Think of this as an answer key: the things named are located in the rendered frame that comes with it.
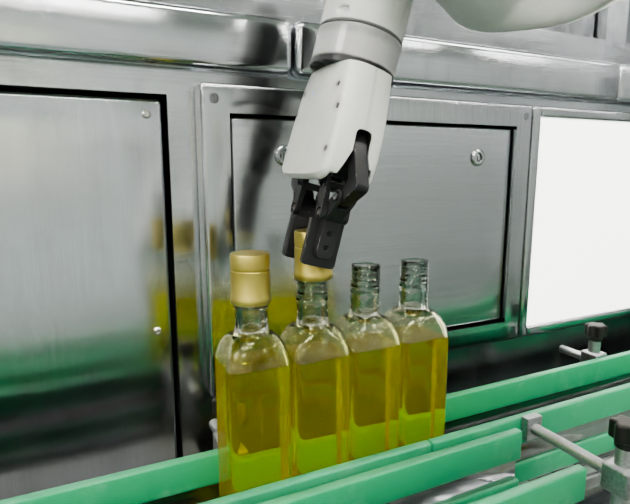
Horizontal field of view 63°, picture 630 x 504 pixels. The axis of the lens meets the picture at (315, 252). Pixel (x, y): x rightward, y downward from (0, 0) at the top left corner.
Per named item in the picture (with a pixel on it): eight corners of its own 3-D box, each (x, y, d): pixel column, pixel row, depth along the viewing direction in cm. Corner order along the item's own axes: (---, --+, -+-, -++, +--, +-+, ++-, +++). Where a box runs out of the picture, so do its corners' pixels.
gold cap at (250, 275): (248, 295, 47) (247, 248, 46) (279, 300, 45) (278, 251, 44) (221, 303, 44) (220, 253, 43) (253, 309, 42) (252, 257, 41)
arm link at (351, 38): (299, 37, 48) (292, 66, 48) (343, 10, 40) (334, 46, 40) (365, 65, 51) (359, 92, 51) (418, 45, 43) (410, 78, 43)
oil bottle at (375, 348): (370, 487, 57) (374, 302, 54) (399, 518, 52) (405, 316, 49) (325, 501, 55) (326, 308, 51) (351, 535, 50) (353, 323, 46)
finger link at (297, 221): (287, 183, 49) (271, 251, 50) (300, 184, 47) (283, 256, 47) (316, 191, 51) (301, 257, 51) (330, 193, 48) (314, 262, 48)
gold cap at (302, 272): (321, 272, 49) (321, 226, 48) (339, 279, 46) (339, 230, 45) (287, 276, 47) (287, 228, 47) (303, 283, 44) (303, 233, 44)
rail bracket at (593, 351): (565, 393, 82) (572, 312, 80) (605, 411, 76) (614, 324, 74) (548, 398, 80) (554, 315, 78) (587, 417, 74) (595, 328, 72)
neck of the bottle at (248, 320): (261, 321, 47) (260, 270, 46) (273, 331, 44) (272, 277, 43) (230, 326, 46) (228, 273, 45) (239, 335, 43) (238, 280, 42)
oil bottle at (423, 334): (413, 474, 60) (419, 296, 56) (444, 503, 55) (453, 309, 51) (371, 487, 57) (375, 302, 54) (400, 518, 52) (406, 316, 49)
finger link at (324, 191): (330, 138, 43) (304, 190, 46) (345, 167, 40) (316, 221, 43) (358, 147, 45) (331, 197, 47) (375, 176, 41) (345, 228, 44)
